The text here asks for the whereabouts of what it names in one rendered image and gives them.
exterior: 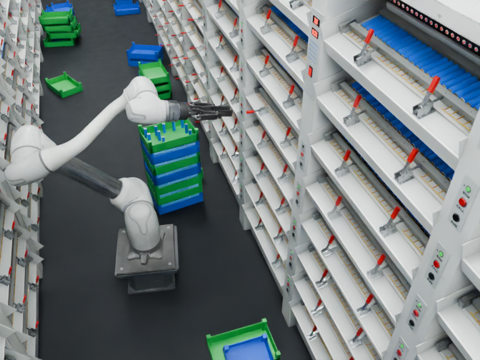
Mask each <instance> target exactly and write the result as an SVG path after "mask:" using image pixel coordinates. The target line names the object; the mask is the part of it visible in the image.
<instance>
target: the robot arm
mask: <svg viewBox="0 0 480 360"><path fill-rule="evenodd" d="M194 105H195V106H194ZM125 110H126V115H127V118H128V120H129V121H132V122H135V123H140V124H158V123H161V122H177V121H178V120H187V119H188V118H189V117H190V118H195V119H196V121H204V120H217V117H218V116H232V113H233V111H232V110H230V106H215V104H213V105H212V104H211V103H199V102H192V101H190V104H189V105H188V104H187V103H186V102H178V101H169V100H161V99H160V98H159V97H158V93H157V90H156V87H155V86H154V84H153V83H152V82H151V80H150V79H148V78H146V77H145V76H138V77H136V78H134V79H133V80H132V81H131V83H130V84H129V85H128V86H127V87H126V88H125V89H124V92H123V94H122V95H121V96H120V97H119V98H118V99H116V100H115V101H113V102H112V103H110V104H109V105H108V106H107V107H106V108H105V109H104V110H103V111H102V112H101V113H100V114H99V115H98V116H97V117H96V118H95V119H94V120H93V121H92V122H91V123H90V124H89V125H88V126H87V127H86V128H85V129H84V130H83V131H82V132H81V133H80V134H78V135H77V136H76V137H74V138H73V139H72V140H71V141H68V142H66V143H65V144H61V145H58V146H57V145H56V144H55V143H54V142H53V141H52V140H51V139H50V138H49V137H47V136H46V135H45V134H44V133H43V131H42V130H41V129H40V128H38V127H37V126H34V125H29V124H28V125H24V126H21V127H20V128H19V129H18V130H17V131H16V132H15V134H14V135H13V136H12V139H11V148H10V154H11V161H10V165H8V166H7V167H6V169H5V171H4V178H5V179H6V181H7V182H8V183H9V184H10V185H12V186H24V185H28V184H32V183H34V182H36V181H38V180H40V179H42V178H44V177H46V176H48V175H49V174H51V173H52V172H54V171H55V172H56V173H58V174H61V175H62V176H65V177H67V178H69V179H71V180H73V181H76V182H78V183H80V184H82V185H84V186H86V187H88V188H90V189H93V190H94V191H97V192H99V193H100V194H103V195H105V196H107V197H109V199H110V202H111V203H112V204H113V205H114V206H115V207H117V208H118V209H119V210H120V211H121V212H123V213H124V218H125V224H126V232H127V234H128V238H129V241H130V247H129V253H128V255H127V259H128V260H129V261H131V260H134V259H141V265H142V266H144V265H146V263H147V260H148V259H162V258H163V254H162V249H163V242H164V236H165V231H163V230H161V231H160V228H159V220H158V217H157V215H156V212H155V210H154V205H153V201H152V197H151V193H150V191H149V188H148V186H147V185H146V184H145V183H144V182H143V181H142V180H141V179H138V178H135V177H130V178H122V179H116V178H114V177H112V176H110V175H108V174H106V173H104V172H102V171H100V170H98V169H96V168H94V167H92V166H91V165H89V164H87V163H85V162H83V161H81V160H79V159H77V158H75V156H76V155H78V154H79V153H81V152H82V151H83V150H84V149H85V148H86V147H87V146H88V145H89V144H90V143H91V142H92V141H93V140H94V139H95V138H96V137H97V136H98V135H99V134H100V133H101V132H102V131H103V130H104V128H105V127H106V126H107V125H108V124H109V123H110V122H111V120H112V119H113V118H114V117H115V116H117V115H118V114H119V113H121V112H123V111H125Z"/></svg>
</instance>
